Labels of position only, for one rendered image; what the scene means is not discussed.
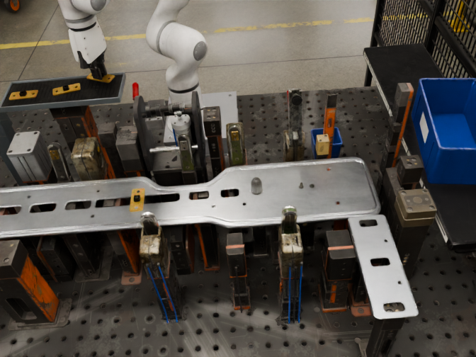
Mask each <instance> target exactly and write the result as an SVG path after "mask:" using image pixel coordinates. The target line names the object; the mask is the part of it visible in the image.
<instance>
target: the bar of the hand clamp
mask: <svg viewBox="0 0 476 357"><path fill-rule="evenodd" d="M288 129H289V140H290V141H289V144H290V145H292V144H293V135H292V131H295V130H298V136H299V139H298V142H299V145H301V144H302V89H301V88H295V89H288Z"/></svg>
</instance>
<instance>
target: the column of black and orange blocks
mask: <svg viewBox="0 0 476 357"><path fill-rule="evenodd" d="M413 95H414V89H413V87H412V85H411V83H398V84H397V90H396V94H395V102H394V106H393V109H392V116H390V117H389V120H388V121H389V123H390V126H389V130H388V133H387V138H386V141H385V145H386V146H385V147H384V150H383V154H382V160H381V164H380V171H379V172H378V182H377V185H376V190H377V191H376V192H377V195H378V198H379V200H380V197H381V193H382V190H383V176H384V173H385V168H392V167H395V165H396V162H397V157H398V154H399V150H400V145H401V143H402V138H403V134H404V129H405V126H406V123H407V118H408V115H409V109H410V106H411V103H412V98H413Z"/></svg>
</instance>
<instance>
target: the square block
mask: <svg viewBox="0 0 476 357"><path fill-rule="evenodd" d="M394 206H395V210H394V212H393V216H392V220H391V223H390V230H391V233H392V236H393V239H394V241H395V245H396V247H397V250H398V253H399V257H400V259H401V262H402V265H403V268H404V271H405V273H406V276H407V280H408V282H409V280H410V278H411V276H412V273H413V270H414V267H415V263H416V262H417V259H418V258H419V254H420V252H421V248H422V247H423V244H424V241H425V239H426V236H427V233H428V230H429V228H430V226H431V225H432V224H433V222H434V218H435V217H436V216H435V215H436V211H437V209H436V206H435V204H434V202H433V200H432V198H431V195H430V193H429V190H428V189H426V188H423V189H414V190H404V191H399V192H398V194H397V197H396V201H395V204H394ZM388 265H390V261H389V259H387V258H382V263H381V264H379V265H378V266H388ZM409 284H410V282H409Z"/></svg>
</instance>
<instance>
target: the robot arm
mask: <svg viewBox="0 0 476 357"><path fill-rule="evenodd" d="M110 1H111V0H58V3H59V6H60V8H61V11H62V14H63V16H64V20H65V22H66V24H67V26H68V27H69V40H70V43H71V46H72V51H73V53H74V57H75V60H76V61H77V62H80V68H81V69H88V68H89V69H90V70H91V73H92V76H93V78H94V79H99V80H102V79H103V77H102V75H101V73H103V74H104V75H107V71H106V68H105V65H104V62H105V60H104V52H105V51H106V48H107V47H106V40H105V38H104V35H103V32H102V30H101V27H100V25H99V24H98V21H97V17H96V14H97V13H100V12H102V10H104V8H105V7H107V5H108V4H109V2H110ZM189 1H190V0H159V3H158V5H157V7H156V9H155V11H154V13H153V15H152V17H151V18H150V21H149V23H148V25H147V29H146V40H147V44H148V45H149V46H150V47H151V49H152V50H154V51H155V52H157V53H159V54H161V55H163V56H166V57H168V58H171V59H173V60H174V61H175V62H176V63H174V64H172V65H170V66H169V67H168V69H167V71H166V83H167V86H168V90H169V95H170V99H171V102H172V103H173V104H174V103H180V102H183V103H184V105H188V104H191V99H192V91H197V92H198V98H199V102H200V108H203V107H205V106H203V100H202V95H201V90H200V82H199V78H198V67H199V65H200V63H201V62H202V61H203V60H204V58H205V56H206V55H207V52H208V46H207V43H206V41H205V38H204V37H203V35H202V34H201V33H199V32H198V31H196V30H194V29H192V28H189V27H187V26H185V25H181V24H179V23H177V16H178V14H179V11H180V10H181V9H182V8H183V7H185V6H186V5H187V4H188V3H189ZM90 63H92V64H90Z"/></svg>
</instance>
